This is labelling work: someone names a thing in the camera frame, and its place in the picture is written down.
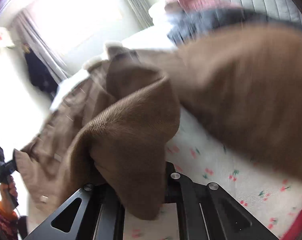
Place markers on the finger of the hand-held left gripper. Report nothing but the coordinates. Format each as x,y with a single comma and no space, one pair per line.
13,163

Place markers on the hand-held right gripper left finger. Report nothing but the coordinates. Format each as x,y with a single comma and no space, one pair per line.
108,205

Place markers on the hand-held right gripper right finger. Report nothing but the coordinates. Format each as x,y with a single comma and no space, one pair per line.
172,182

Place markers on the brown coat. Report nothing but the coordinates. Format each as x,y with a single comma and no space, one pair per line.
131,130

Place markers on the person's left forearm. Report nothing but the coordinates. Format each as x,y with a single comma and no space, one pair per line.
6,220

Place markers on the dark hanging clothes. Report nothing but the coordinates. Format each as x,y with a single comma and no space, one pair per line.
38,72

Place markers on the person's left hand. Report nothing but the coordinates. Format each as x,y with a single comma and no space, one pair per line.
9,188

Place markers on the cherry print bed sheet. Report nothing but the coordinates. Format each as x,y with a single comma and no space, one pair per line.
215,165

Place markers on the grey curtain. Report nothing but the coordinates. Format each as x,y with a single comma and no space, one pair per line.
136,2
48,50

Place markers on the red cloth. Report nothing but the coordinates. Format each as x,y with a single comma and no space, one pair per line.
300,225

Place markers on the white duvet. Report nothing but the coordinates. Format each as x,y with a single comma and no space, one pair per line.
146,38

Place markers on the black puffer jacket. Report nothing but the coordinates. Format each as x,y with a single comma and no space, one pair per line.
190,27

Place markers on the bright window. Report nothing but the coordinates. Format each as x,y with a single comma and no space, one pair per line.
78,12

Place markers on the pink velvet garment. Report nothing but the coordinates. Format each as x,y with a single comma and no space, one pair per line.
198,1

